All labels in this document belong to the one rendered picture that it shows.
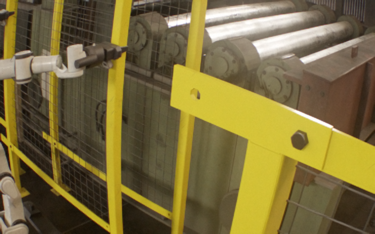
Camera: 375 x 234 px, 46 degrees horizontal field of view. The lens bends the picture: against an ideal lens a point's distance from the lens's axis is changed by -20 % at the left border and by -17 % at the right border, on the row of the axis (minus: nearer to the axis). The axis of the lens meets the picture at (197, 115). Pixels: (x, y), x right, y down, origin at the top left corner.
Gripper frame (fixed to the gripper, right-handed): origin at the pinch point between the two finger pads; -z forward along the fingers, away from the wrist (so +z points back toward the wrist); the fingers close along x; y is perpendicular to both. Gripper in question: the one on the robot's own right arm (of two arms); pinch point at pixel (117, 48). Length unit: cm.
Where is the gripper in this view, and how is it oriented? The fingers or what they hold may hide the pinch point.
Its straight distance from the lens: 205.0
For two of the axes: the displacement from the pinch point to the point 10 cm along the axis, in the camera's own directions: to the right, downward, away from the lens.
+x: 7.7, 3.4, -5.5
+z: -6.3, 2.7, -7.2
